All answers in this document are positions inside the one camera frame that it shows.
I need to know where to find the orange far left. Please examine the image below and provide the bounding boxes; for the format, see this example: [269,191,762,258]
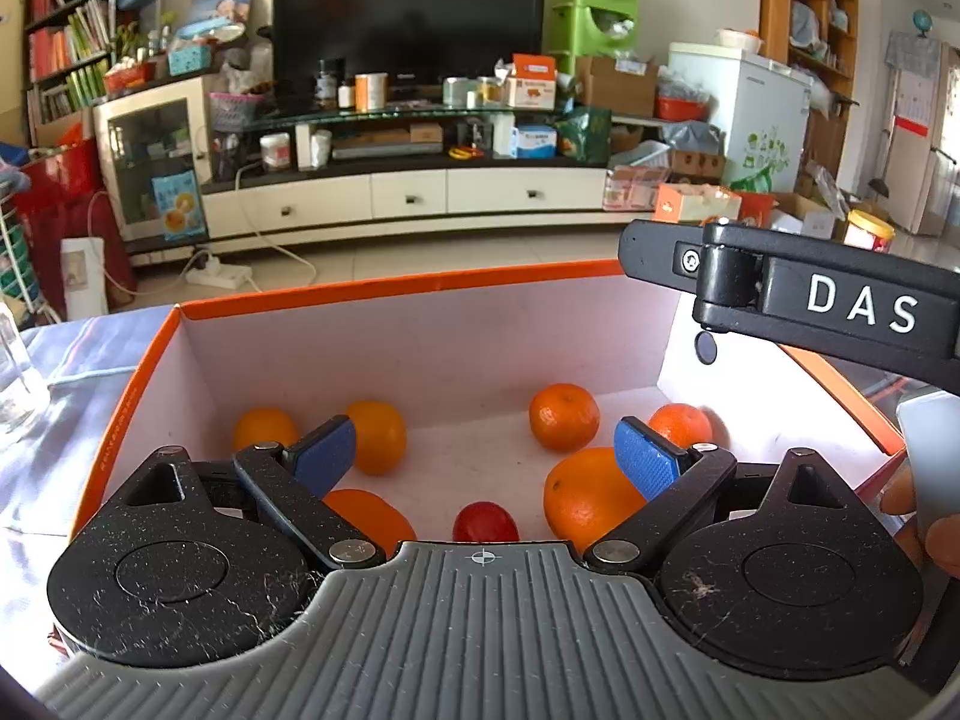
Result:
[231,408,301,452]

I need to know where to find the mandarin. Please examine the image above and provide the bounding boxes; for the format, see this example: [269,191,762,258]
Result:
[529,383,601,454]
[647,403,715,449]

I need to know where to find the green stacking storage bins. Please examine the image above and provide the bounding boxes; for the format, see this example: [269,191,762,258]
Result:
[544,0,640,75]

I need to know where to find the wooden bookshelf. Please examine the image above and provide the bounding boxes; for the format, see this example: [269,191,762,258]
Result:
[760,0,859,98]

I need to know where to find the clear glass jar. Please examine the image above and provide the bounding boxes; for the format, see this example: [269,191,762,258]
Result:
[0,304,50,449]

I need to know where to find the orange behind left finger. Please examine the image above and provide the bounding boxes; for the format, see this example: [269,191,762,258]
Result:
[347,400,407,476]

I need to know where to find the orange gift box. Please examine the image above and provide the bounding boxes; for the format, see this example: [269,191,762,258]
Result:
[652,184,742,224]

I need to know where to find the brown cardboard box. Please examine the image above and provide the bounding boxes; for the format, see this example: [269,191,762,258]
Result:
[576,55,659,119]

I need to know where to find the small red tomato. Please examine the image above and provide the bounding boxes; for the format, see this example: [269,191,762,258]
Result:
[452,500,519,543]

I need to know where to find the white chest freezer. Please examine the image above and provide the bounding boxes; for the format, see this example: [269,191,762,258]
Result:
[669,43,812,193]

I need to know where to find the mandarin back centre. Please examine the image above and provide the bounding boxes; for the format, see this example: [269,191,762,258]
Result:
[529,383,601,454]

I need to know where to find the orange front left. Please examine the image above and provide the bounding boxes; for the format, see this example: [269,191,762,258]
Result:
[322,489,416,557]

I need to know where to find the black bookshelf with books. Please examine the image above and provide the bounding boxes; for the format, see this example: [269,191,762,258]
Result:
[23,0,121,130]

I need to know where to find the red gift bag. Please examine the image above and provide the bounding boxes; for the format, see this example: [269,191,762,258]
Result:
[14,138,137,319]

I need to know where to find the black flat screen television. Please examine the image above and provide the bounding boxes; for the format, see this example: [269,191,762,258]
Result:
[272,0,544,85]

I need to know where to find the mandarin back right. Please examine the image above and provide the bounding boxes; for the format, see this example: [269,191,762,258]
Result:
[647,403,715,449]

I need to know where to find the person's hand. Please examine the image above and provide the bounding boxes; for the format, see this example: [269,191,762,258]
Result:
[878,465,960,578]

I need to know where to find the orange cardboard box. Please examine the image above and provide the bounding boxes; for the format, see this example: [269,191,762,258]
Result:
[78,260,903,539]

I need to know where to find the white power strip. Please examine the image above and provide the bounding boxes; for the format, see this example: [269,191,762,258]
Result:
[184,255,252,291]

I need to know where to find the white TV cabinet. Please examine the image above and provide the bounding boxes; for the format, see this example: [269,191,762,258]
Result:
[93,76,643,265]

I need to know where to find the large orange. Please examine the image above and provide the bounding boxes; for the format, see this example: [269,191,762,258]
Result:
[544,447,646,554]

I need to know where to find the red yellow lidded canister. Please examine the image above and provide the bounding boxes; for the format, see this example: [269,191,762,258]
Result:
[843,210,895,252]

